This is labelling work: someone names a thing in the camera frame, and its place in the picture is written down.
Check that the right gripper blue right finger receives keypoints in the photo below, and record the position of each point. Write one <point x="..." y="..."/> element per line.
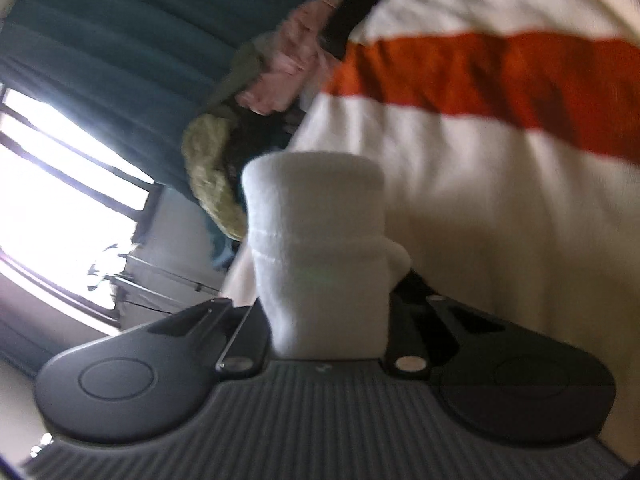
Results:
<point x="420" y="344"/>

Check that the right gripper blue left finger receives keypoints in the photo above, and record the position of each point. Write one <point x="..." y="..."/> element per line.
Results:
<point x="248" y="346"/>

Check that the white zip-up sweatshirt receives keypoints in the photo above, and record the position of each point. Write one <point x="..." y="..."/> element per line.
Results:
<point x="324" y="267"/>

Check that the yellow knitted blanket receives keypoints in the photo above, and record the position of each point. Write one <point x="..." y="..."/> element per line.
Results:
<point x="203" y="144"/>

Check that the dark framed window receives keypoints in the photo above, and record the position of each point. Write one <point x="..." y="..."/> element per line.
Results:
<point x="71" y="208"/>

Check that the striped orange black white bedsheet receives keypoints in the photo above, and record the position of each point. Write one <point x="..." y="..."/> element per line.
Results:
<point x="508" y="133"/>

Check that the olive grey garment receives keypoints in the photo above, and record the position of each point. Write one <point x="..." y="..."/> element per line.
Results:
<point x="247" y="64"/>

